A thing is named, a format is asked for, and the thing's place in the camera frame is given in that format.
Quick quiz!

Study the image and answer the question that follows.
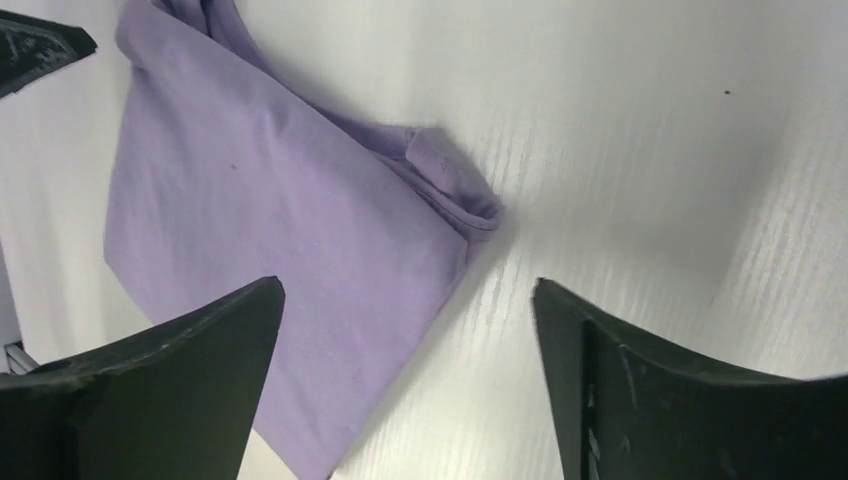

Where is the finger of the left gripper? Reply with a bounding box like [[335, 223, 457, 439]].
[[1, 10, 98, 98]]

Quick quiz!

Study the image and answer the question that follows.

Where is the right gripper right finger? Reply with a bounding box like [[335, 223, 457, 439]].
[[532, 278, 847, 479]]

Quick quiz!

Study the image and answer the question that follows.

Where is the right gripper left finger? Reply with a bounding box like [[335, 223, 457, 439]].
[[1, 277, 285, 479]]

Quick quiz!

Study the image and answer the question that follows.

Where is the purple t shirt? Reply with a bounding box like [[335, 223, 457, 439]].
[[104, 1, 502, 479]]

